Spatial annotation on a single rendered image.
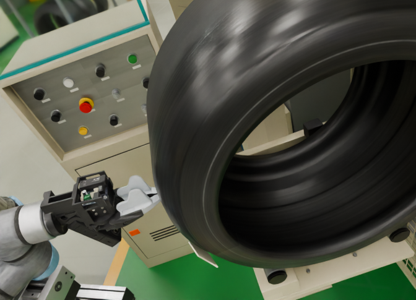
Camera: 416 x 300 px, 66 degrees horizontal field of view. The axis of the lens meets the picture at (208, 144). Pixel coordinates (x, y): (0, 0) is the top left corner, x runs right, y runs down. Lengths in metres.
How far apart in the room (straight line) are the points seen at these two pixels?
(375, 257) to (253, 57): 0.65
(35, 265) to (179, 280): 1.22
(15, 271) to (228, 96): 0.55
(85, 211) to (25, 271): 0.21
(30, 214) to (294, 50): 0.51
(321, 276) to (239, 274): 0.98
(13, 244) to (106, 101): 0.72
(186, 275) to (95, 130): 0.97
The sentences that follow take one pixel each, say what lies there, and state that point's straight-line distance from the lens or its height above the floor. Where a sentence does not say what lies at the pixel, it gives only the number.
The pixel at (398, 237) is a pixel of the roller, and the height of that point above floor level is 0.90.
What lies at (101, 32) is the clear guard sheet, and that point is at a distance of 1.14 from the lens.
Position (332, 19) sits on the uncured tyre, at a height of 1.44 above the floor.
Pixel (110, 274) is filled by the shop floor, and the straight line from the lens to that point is 2.12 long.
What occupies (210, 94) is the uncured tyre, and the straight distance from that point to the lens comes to 0.38.
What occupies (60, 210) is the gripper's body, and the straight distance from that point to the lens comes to 0.63.
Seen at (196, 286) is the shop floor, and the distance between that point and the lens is 1.84.
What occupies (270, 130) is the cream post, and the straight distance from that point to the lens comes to 0.93.
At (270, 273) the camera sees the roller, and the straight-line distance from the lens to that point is 0.76.
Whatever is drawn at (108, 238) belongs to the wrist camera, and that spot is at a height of 1.11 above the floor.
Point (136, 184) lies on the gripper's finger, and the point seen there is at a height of 1.19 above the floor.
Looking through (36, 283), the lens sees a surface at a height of 0.65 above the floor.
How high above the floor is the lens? 1.60
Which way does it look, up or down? 40 degrees down
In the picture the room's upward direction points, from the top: 21 degrees counter-clockwise
